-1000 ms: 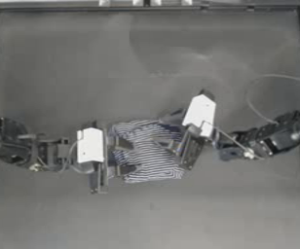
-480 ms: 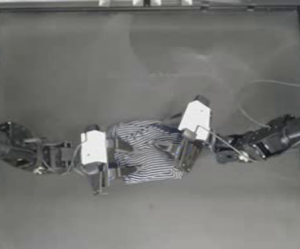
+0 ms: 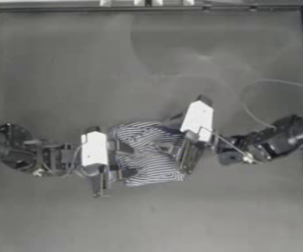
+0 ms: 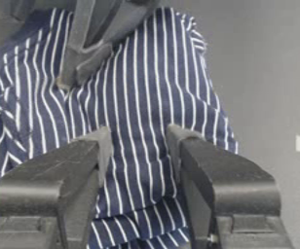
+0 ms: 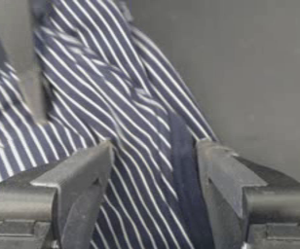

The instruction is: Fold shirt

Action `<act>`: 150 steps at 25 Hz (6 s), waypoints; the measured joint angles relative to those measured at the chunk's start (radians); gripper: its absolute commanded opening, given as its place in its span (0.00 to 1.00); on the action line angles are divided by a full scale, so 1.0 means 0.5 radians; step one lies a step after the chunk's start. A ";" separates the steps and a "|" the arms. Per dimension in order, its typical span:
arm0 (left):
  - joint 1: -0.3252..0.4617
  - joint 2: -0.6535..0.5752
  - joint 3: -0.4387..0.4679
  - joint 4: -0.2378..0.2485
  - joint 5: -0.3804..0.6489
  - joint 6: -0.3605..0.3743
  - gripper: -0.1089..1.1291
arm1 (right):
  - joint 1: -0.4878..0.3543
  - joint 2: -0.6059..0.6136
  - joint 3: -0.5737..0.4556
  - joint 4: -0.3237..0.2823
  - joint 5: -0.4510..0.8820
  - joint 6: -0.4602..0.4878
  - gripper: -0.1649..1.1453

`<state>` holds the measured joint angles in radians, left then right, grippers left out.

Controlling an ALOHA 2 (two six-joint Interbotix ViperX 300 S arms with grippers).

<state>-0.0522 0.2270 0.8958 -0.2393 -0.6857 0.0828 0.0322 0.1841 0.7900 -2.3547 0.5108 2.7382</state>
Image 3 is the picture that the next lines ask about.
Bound navy white striped t-shirt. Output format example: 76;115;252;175
108;120;191;188

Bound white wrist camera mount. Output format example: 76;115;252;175
80;130;110;168
180;99;216;144

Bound black loose cable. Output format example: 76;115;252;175
241;78;303;131

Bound black metal frame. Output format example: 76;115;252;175
0;1;303;132

